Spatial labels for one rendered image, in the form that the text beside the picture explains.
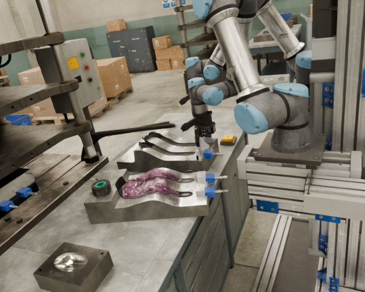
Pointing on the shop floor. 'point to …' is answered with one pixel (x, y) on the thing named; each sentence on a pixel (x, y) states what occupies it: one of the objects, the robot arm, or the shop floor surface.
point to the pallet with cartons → (115, 78)
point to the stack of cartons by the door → (167, 54)
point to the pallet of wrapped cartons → (28, 77)
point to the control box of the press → (80, 44)
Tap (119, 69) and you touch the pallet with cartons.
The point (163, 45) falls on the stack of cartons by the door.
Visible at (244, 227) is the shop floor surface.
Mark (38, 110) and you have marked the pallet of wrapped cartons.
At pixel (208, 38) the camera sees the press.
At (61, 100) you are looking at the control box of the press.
